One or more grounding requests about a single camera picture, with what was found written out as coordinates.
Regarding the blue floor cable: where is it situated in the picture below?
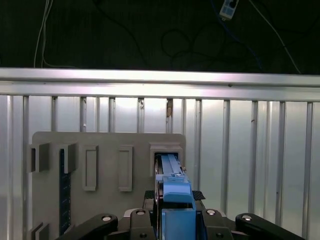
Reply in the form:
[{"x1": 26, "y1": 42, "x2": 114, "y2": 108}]
[{"x1": 209, "y1": 0, "x2": 263, "y2": 69}]

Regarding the thin white cable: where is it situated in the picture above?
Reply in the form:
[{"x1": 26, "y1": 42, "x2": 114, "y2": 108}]
[
  {"x1": 249, "y1": 0, "x2": 302, "y2": 75},
  {"x1": 33, "y1": 0, "x2": 76, "y2": 69}
]

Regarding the white power strip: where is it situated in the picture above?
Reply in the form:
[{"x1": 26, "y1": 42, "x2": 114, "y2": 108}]
[{"x1": 219, "y1": 0, "x2": 240, "y2": 21}]

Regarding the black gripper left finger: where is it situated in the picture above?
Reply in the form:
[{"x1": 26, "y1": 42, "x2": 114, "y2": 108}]
[{"x1": 53, "y1": 189, "x2": 161, "y2": 240}]

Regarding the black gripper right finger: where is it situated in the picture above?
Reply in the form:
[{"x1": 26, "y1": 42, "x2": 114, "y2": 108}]
[{"x1": 192, "y1": 190, "x2": 307, "y2": 240}]

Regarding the hard disk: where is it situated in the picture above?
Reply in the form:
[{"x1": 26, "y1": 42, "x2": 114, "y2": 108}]
[{"x1": 153, "y1": 153, "x2": 198, "y2": 240}]

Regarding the RAM stick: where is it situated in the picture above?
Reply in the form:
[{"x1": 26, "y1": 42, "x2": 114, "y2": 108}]
[{"x1": 59, "y1": 148, "x2": 72, "y2": 236}]

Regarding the grey parts rack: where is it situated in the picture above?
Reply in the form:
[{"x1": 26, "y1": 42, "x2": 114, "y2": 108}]
[{"x1": 26, "y1": 131, "x2": 187, "y2": 240}]

